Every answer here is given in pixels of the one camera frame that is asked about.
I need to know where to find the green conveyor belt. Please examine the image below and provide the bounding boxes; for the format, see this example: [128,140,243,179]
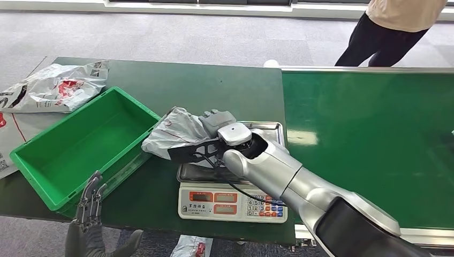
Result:
[282,71,454,230]

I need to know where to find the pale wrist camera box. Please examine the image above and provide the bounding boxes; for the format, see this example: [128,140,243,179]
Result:
[217,122,253,147]

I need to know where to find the crumpled white mailer bag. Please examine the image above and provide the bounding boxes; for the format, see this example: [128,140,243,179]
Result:
[0,60,109,114]

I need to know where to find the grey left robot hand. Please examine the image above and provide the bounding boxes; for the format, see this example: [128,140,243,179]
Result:
[64,170,145,257]

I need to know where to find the person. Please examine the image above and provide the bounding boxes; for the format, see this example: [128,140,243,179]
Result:
[334,0,448,67]

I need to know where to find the black cable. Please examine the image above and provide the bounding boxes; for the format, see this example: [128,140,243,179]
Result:
[194,152,287,208]

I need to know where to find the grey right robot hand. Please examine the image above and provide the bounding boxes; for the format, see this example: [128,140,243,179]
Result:
[167,109,237,164]

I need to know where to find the green plastic basket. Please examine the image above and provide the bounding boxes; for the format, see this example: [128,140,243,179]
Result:
[9,86,162,218]

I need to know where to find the small white red-print package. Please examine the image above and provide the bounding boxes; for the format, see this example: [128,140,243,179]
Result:
[170,235,214,257]

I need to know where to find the grey mailer package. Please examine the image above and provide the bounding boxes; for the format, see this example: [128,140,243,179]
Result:
[141,106,214,161]

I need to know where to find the white electronic scale, steel tray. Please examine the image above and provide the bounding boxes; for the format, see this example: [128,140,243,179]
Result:
[176,120,289,224]

